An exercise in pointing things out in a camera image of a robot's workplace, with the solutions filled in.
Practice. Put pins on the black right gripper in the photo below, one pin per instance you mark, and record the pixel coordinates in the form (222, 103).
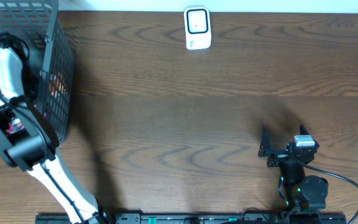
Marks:
(282, 155)

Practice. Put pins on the red purple pad packet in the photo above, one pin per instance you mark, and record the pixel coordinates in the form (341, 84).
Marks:
(14, 126)

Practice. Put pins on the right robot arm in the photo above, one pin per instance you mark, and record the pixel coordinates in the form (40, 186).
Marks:
(305, 195)

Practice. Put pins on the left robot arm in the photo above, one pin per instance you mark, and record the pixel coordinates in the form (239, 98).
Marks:
(29, 142)

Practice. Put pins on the white barcode scanner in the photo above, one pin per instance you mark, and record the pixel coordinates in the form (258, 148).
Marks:
(197, 28)

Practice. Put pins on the grey plastic mesh basket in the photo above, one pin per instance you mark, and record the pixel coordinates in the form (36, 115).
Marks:
(51, 58)

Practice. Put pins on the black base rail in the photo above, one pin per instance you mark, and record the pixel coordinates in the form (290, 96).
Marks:
(249, 217)

